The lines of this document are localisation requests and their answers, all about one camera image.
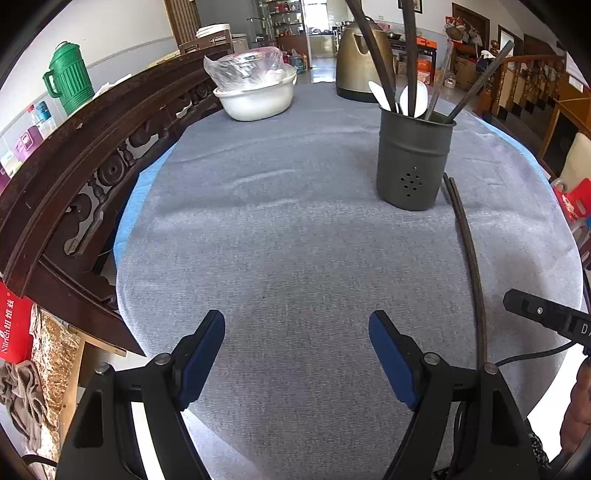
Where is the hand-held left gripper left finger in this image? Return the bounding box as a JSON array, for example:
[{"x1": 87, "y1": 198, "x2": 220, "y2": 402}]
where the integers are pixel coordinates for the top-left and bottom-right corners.
[{"x1": 55, "y1": 310, "x2": 226, "y2": 480}]

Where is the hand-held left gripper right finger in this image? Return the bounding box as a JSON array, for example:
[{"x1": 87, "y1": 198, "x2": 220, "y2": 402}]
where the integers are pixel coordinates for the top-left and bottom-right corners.
[{"x1": 368, "y1": 310, "x2": 541, "y2": 480}]

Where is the dark wooden chopstick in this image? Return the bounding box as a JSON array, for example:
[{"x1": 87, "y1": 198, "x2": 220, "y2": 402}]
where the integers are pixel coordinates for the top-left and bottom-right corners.
[
  {"x1": 449, "y1": 176, "x2": 488, "y2": 367},
  {"x1": 447, "y1": 41, "x2": 515, "y2": 123},
  {"x1": 424, "y1": 39, "x2": 453, "y2": 121},
  {"x1": 442, "y1": 172, "x2": 485, "y2": 365},
  {"x1": 400, "y1": 0, "x2": 419, "y2": 116},
  {"x1": 345, "y1": 0, "x2": 399, "y2": 113}
]

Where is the dark grey utensil holder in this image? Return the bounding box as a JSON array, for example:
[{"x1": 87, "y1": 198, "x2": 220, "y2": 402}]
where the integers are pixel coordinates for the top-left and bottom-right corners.
[{"x1": 376, "y1": 106, "x2": 457, "y2": 212}]

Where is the white plastic spoon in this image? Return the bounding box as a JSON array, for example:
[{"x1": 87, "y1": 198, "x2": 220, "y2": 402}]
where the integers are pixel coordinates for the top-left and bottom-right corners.
[
  {"x1": 368, "y1": 80, "x2": 400, "y2": 114},
  {"x1": 399, "y1": 80, "x2": 428, "y2": 119}
]

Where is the person's right forearm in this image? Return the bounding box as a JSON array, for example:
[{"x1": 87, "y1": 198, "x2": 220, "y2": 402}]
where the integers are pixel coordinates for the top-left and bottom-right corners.
[{"x1": 560, "y1": 364, "x2": 591, "y2": 459}]

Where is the person's patterned clothing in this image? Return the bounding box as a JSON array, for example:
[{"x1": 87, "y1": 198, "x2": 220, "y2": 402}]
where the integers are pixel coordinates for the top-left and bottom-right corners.
[{"x1": 524, "y1": 415, "x2": 553, "y2": 468}]

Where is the grey tablecloth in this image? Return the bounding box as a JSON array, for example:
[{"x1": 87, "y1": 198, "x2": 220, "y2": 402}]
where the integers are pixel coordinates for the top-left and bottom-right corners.
[{"x1": 115, "y1": 82, "x2": 585, "y2": 480}]

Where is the golden textured bag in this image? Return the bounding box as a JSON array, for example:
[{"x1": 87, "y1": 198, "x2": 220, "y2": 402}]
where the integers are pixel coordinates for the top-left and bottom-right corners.
[{"x1": 30, "y1": 308, "x2": 82, "y2": 435}]

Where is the blue under cloth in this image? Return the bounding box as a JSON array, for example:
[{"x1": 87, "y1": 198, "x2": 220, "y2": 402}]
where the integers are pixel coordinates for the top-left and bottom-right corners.
[{"x1": 113, "y1": 83, "x2": 555, "y2": 261}]

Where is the beige crumpled cloth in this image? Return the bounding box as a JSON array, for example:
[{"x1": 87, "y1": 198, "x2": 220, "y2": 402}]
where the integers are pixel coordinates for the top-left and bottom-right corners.
[{"x1": 0, "y1": 360, "x2": 48, "y2": 454}]

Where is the red printed bag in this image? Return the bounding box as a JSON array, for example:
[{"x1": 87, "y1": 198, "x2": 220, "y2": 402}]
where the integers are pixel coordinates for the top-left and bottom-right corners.
[{"x1": 0, "y1": 281, "x2": 36, "y2": 366}]

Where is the carved dark wooden bench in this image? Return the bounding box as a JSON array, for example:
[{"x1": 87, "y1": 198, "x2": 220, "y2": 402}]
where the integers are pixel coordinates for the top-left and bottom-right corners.
[{"x1": 0, "y1": 43, "x2": 233, "y2": 357}]

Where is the wooden staircase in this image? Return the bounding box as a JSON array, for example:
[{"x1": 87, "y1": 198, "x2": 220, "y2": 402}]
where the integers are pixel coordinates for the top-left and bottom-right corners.
[{"x1": 480, "y1": 34, "x2": 591, "y2": 121}]

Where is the white plastic basin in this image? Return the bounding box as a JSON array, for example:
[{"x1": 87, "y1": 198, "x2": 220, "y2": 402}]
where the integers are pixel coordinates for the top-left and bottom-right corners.
[{"x1": 213, "y1": 64, "x2": 298, "y2": 122}]

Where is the purple plastic container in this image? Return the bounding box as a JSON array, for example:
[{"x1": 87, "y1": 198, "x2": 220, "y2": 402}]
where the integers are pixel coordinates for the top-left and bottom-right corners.
[{"x1": 12, "y1": 124, "x2": 45, "y2": 162}]

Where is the blue capped bottle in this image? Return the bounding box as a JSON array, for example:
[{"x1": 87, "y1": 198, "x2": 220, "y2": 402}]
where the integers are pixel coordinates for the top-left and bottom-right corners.
[{"x1": 34, "y1": 102, "x2": 57, "y2": 140}]

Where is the clear plastic bag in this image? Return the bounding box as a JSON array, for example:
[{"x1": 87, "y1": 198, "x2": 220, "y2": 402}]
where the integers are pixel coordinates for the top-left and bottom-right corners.
[{"x1": 204, "y1": 45, "x2": 287, "y2": 92}]

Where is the bronze electric kettle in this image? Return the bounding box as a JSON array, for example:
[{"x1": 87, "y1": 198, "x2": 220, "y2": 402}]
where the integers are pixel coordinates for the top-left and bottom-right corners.
[{"x1": 335, "y1": 21, "x2": 399, "y2": 103}]

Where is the green thermos jug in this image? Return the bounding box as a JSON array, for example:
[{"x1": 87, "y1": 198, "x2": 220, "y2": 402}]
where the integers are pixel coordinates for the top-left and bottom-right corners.
[{"x1": 42, "y1": 41, "x2": 96, "y2": 116}]

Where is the dark wooden chair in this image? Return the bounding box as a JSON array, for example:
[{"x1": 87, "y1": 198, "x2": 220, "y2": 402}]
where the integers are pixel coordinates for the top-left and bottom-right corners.
[{"x1": 178, "y1": 34, "x2": 234, "y2": 57}]

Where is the brown wooden door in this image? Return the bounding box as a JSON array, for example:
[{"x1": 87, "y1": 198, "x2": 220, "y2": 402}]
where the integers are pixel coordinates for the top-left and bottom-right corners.
[{"x1": 164, "y1": 0, "x2": 202, "y2": 45}]

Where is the grey refrigerator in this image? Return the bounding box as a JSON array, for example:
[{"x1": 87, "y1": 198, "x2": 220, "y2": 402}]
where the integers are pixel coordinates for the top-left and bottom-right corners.
[{"x1": 194, "y1": 0, "x2": 260, "y2": 41}]

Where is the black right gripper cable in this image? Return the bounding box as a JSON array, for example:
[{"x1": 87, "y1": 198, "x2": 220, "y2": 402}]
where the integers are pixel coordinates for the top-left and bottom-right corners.
[{"x1": 496, "y1": 339, "x2": 575, "y2": 368}]

